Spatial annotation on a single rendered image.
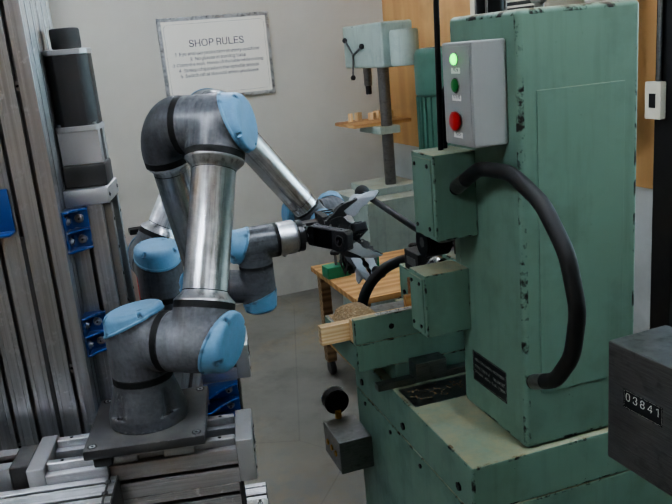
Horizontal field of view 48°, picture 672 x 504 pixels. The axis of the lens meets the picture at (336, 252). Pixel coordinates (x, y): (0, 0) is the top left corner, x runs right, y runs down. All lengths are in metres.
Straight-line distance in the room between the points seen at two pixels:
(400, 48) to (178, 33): 1.33
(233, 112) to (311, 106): 3.26
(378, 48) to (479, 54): 2.71
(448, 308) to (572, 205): 0.31
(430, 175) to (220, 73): 3.29
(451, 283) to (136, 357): 0.59
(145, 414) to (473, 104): 0.82
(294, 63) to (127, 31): 0.97
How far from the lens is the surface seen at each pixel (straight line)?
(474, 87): 1.19
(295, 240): 1.66
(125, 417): 1.52
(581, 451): 1.43
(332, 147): 4.77
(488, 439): 1.41
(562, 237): 1.09
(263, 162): 1.97
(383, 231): 3.94
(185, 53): 4.47
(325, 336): 1.57
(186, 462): 1.55
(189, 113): 1.49
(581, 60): 1.26
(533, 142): 1.22
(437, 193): 1.31
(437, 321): 1.41
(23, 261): 1.64
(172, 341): 1.42
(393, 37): 3.80
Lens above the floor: 1.49
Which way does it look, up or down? 15 degrees down
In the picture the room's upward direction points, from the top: 5 degrees counter-clockwise
